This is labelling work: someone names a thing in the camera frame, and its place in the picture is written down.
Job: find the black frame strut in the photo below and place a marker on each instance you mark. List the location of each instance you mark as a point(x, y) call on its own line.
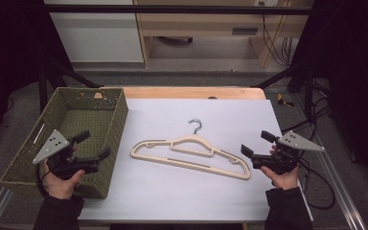
point(300, 73)
point(60, 75)

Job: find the person's right hand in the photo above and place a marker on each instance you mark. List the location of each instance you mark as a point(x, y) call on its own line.
point(284, 180)

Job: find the green woven basket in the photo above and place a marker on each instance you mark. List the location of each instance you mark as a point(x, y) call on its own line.
point(76, 118)

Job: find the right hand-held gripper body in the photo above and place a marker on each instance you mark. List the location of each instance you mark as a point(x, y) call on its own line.
point(295, 142)

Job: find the white power outlet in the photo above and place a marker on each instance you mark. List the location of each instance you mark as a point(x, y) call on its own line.
point(266, 2)

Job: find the beige clothes hanger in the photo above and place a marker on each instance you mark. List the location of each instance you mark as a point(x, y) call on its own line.
point(190, 140)

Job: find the white cabinet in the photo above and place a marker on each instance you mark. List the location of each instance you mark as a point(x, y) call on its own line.
point(99, 35)

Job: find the black horizontal frame bar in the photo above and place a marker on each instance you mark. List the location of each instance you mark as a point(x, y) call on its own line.
point(172, 9)

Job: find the yellow and black floor object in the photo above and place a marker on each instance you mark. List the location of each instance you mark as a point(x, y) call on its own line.
point(282, 100)

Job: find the light wooden desk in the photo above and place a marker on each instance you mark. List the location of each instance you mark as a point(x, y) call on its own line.
point(198, 22)

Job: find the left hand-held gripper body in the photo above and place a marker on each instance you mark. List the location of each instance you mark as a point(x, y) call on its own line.
point(52, 145)

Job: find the black curtain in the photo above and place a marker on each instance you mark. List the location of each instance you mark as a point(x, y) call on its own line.
point(9, 57)
point(354, 80)

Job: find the person's left hand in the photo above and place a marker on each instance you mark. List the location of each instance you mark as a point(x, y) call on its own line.
point(60, 187)

